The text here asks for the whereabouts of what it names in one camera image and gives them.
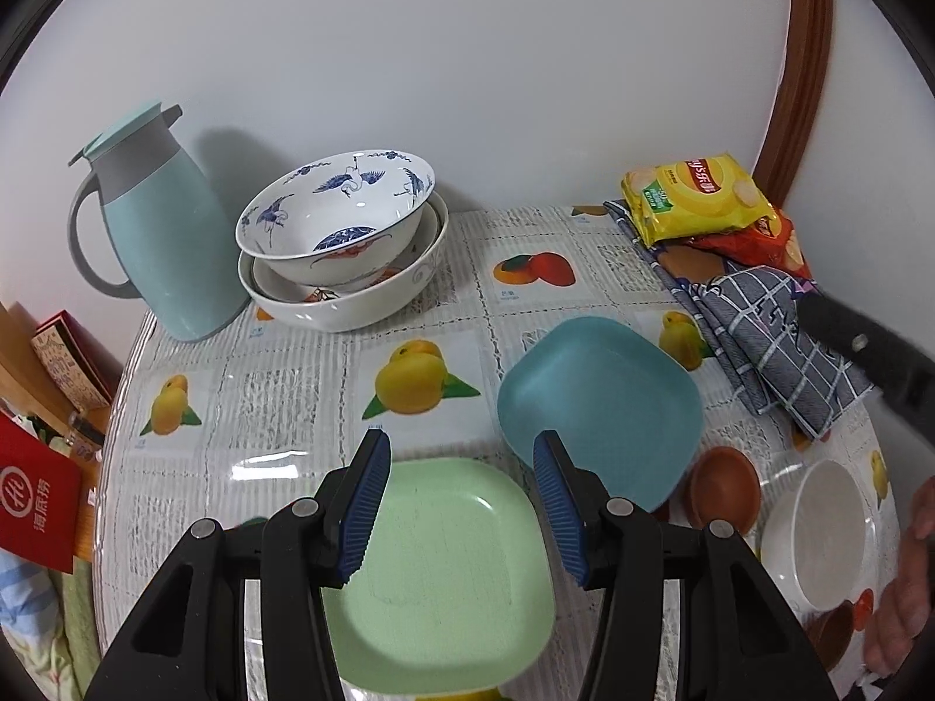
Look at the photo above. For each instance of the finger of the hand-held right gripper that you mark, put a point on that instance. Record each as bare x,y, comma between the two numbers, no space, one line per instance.
869,358

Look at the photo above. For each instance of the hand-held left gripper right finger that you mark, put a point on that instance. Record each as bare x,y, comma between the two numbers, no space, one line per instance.
559,518

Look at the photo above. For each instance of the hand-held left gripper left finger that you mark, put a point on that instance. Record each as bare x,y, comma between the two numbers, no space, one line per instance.
361,518

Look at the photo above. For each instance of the light green square plate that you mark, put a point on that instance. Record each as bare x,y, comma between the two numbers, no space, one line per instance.
453,562

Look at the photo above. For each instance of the light blue square plate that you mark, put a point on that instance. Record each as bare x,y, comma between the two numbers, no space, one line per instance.
606,394

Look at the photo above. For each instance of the small brown clay bowl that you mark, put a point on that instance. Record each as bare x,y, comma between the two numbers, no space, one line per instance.
723,489
833,635

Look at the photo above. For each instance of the plain white bowl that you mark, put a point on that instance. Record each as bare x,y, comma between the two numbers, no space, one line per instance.
825,533

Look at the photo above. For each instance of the person's right hand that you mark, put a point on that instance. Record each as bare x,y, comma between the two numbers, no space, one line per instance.
909,591

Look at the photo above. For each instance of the blue checked cloth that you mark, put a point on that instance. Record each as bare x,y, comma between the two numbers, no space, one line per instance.
774,343

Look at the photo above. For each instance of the fruit print tablecloth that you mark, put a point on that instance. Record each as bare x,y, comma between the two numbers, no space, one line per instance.
292,394

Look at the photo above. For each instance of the red chips bag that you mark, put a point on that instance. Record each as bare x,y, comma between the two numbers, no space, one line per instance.
774,244

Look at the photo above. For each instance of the large white patterned bowl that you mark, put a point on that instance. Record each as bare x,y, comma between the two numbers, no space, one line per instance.
350,310

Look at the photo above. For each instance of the yellow chips bag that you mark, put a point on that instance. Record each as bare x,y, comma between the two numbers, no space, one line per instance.
694,197

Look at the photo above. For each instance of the white dish with orange print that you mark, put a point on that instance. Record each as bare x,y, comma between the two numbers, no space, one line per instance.
288,285

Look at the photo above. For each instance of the blue crane pattern bowl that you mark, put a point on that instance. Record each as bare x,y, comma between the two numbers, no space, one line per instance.
336,219

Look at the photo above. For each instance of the red paper bag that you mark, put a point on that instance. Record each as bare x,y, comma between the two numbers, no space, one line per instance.
36,496

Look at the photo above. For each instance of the light blue thermos jug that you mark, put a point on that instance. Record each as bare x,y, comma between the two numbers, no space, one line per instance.
168,248

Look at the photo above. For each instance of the red patterned box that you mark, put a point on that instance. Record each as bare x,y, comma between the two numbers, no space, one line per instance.
66,361

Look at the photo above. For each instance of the light floral bedding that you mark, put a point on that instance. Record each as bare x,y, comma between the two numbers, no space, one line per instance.
36,628

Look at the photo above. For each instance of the brown wooden door frame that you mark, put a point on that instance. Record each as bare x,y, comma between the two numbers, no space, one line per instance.
803,73

